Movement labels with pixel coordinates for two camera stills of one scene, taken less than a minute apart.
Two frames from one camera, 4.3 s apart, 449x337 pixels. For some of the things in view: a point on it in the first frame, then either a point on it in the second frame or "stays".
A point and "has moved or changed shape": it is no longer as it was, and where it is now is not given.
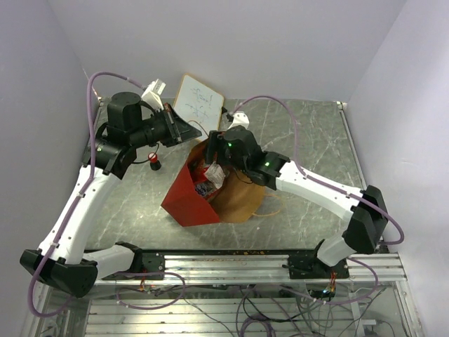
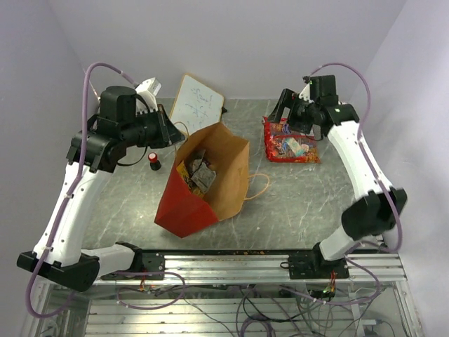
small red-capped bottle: x=155 y=163 stays
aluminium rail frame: x=233 y=293 stays
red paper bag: x=238 y=201 has moved or changed shape
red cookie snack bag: x=212 y=177 to x=282 y=144
